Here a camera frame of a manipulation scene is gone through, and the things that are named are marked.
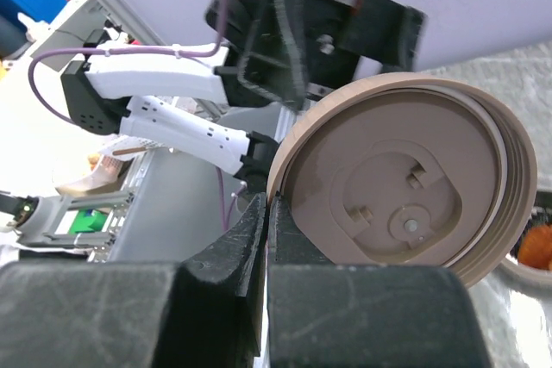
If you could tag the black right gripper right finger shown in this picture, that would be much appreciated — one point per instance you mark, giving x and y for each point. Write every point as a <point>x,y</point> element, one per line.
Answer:
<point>326,315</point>

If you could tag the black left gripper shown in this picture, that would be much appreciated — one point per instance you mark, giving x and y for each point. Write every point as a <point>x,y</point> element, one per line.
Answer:
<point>335,35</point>

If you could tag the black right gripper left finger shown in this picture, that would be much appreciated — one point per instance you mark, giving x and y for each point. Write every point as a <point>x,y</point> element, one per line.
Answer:
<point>205,311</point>

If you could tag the brown round lid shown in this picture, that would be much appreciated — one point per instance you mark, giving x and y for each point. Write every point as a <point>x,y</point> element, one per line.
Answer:
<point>409,169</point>

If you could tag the grey steel tin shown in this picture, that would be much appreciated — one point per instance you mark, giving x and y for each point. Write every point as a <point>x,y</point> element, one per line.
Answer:
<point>527,266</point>

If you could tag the black spiky sea cucumber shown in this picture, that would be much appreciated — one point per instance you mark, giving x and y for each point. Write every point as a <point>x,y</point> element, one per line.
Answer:
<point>539,216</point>

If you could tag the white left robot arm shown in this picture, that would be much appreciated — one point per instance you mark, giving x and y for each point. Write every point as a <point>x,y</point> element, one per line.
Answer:
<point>124,91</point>

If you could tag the grey metal equipment frame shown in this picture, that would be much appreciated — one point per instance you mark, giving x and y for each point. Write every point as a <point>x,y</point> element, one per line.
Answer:
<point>169,206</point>

